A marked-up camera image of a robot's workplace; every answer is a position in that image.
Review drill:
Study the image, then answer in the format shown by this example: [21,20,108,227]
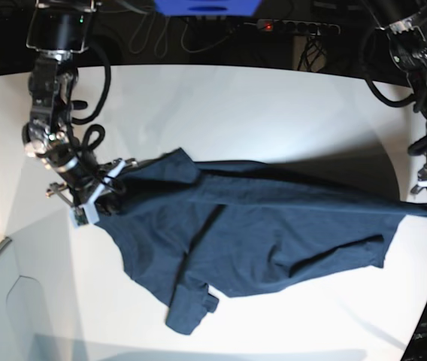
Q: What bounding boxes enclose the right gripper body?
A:
[45,158,138,207]

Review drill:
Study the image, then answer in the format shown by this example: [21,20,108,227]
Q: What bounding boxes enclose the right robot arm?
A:
[22,1,127,226]

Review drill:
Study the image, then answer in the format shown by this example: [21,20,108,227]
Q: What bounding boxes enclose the dark blue t-shirt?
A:
[98,150,427,335]

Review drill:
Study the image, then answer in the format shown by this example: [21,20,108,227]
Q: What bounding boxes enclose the blue plastic bin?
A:
[155,0,262,17]

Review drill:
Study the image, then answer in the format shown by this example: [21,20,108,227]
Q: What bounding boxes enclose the grey looped cable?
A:
[129,14,237,54]

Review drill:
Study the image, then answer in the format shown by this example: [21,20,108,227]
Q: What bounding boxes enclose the black power strip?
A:
[244,19,341,36]

